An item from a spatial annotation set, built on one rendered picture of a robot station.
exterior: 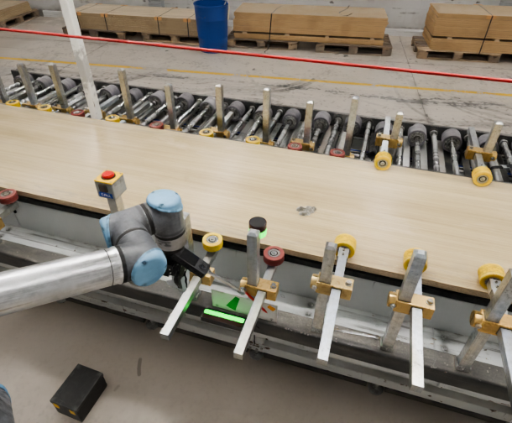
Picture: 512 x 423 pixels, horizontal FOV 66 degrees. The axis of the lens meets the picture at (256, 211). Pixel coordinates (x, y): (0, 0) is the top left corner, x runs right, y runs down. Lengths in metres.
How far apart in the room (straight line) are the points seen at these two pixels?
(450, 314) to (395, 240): 0.34
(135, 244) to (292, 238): 0.77
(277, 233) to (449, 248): 0.66
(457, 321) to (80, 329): 1.96
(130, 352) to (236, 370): 0.59
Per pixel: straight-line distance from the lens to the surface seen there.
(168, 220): 1.07
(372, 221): 1.70
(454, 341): 1.77
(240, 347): 1.29
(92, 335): 2.53
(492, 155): 2.29
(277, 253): 1.49
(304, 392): 2.20
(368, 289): 1.64
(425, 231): 1.73
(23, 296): 0.90
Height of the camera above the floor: 1.95
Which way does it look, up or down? 38 degrees down
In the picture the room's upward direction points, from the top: straight up
